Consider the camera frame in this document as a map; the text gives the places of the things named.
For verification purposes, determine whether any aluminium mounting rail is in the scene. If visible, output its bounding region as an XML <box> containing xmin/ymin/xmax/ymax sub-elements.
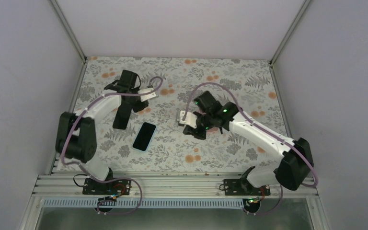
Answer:
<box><xmin>31</xmin><ymin>173</ymin><xmax>319</xmax><ymax>199</ymax></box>

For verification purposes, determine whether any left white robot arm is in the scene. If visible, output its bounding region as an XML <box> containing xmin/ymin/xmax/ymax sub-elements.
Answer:
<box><xmin>55</xmin><ymin>70</ymin><xmax>159</xmax><ymax>194</ymax></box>

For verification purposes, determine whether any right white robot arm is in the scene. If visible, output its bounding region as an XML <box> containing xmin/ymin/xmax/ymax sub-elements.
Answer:
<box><xmin>177</xmin><ymin>91</ymin><xmax>313</xmax><ymax>195</ymax></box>

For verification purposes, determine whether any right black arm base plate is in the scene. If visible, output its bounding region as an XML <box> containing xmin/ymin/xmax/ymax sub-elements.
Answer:
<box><xmin>218</xmin><ymin>179</ymin><xmax>271</xmax><ymax>196</ymax></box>

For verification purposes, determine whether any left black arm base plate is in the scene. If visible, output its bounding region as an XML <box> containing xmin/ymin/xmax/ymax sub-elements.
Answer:
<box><xmin>82</xmin><ymin>178</ymin><xmax>132</xmax><ymax>196</ymax></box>

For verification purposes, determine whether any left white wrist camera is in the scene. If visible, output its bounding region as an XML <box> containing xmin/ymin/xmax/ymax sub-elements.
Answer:
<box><xmin>138</xmin><ymin>88</ymin><xmax>158</xmax><ymax>102</ymax></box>

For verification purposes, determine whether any pink phone case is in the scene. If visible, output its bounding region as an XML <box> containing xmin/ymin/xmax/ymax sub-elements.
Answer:
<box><xmin>207</xmin><ymin>127</ymin><xmax>222</xmax><ymax>133</ymax></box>

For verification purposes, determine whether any black phone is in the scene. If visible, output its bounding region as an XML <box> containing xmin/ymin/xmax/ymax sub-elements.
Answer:
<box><xmin>112</xmin><ymin>103</ymin><xmax>132</xmax><ymax>130</ymax></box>
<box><xmin>132</xmin><ymin>122</ymin><xmax>156</xmax><ymax>152</ymax></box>

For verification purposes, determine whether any floral patterned table mat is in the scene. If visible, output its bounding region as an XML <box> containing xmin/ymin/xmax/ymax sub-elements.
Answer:
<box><xmin>75</xmin><ymin>57</ymin><xmax>286</xmax><ymax>173</ymax></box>

